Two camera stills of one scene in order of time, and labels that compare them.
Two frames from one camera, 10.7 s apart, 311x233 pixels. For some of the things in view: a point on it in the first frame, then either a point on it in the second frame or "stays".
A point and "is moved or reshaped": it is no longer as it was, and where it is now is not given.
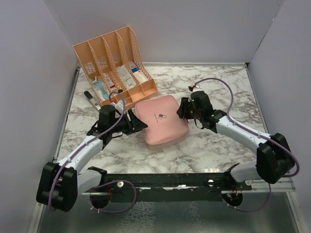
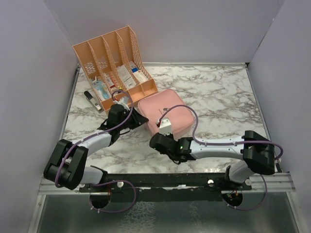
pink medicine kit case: x=165 y=127 is moved or reshaped
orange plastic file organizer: x=113 y=63 stays
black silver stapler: x=92 y=100 stays
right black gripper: x=182 y=111 -> x=169 y=136
